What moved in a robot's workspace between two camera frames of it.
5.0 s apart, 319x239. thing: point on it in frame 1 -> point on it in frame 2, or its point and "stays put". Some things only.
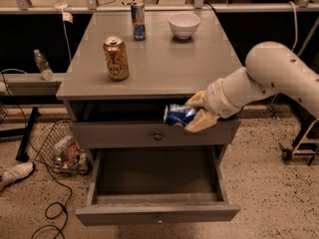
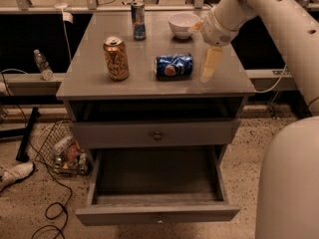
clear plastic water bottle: x=43 y=66 stays put
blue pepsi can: x=174 y=114 -> x=176 y=67
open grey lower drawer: x=156 y=186 stays put
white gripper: x=215 y=98 -> x=213 y=31
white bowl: x=183 y=25 stays put
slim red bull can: x=138 y=17 stays put
